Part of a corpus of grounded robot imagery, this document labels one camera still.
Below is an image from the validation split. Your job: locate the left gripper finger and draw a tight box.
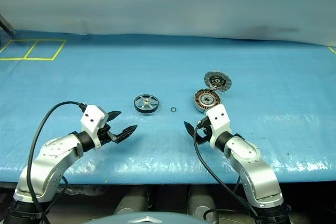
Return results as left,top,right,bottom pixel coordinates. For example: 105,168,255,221
114,124,139,144
106,110,122,124

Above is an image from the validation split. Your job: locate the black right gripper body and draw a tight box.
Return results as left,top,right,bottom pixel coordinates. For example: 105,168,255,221
195,116,214,146

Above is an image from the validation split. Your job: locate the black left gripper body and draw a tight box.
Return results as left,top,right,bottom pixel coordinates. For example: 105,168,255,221
98,123,118,147

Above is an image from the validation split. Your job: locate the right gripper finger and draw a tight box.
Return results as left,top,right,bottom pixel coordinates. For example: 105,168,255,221
184,121,198,137

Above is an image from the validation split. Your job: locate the copper wound motor stator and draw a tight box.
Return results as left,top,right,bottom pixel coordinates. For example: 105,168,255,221
193,88,222,112

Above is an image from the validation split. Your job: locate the black rotor bell wheel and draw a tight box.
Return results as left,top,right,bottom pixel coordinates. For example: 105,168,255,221
133,94,160,113

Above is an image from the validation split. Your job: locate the silver finned motor cover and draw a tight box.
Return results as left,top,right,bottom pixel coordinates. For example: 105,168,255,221
203,70,233,92

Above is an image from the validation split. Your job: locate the blue plastic table cover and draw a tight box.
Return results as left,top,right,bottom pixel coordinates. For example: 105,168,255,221
0,29,336,185

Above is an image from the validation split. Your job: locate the crumpled dark plastic sheet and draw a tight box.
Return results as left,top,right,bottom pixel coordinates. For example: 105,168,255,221
55,184,109,196

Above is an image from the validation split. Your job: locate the grey rounded cylinder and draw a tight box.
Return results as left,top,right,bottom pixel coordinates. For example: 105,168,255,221
114,189,151,217
187,187,219,222

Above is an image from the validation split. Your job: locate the grey-blue robot torso dome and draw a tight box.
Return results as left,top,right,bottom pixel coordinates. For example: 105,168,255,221
89,209,201,224

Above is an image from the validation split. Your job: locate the yellow tape double square outline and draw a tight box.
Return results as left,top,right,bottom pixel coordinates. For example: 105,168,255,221
0,39,67,61

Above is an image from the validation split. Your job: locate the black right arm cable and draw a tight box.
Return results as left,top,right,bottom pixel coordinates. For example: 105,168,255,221
193,120,263,224

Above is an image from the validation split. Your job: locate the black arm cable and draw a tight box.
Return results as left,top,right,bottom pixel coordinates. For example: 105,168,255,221
193,120,263,224
27,101,88,224

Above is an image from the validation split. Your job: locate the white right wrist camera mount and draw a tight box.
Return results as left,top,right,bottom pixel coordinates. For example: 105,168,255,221
205,104,232,148

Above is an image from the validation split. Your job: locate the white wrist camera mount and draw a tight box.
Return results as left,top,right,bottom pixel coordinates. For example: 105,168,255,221
205,104,232,148
80,105,109,149

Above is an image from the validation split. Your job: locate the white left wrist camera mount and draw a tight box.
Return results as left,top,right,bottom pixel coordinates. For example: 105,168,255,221
80,105,109,149

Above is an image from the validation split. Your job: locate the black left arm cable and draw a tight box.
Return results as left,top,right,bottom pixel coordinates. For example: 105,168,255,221
27,101,88,224

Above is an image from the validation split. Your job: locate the black metal frame bar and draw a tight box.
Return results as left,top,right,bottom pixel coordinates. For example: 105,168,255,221
0,15,16,36

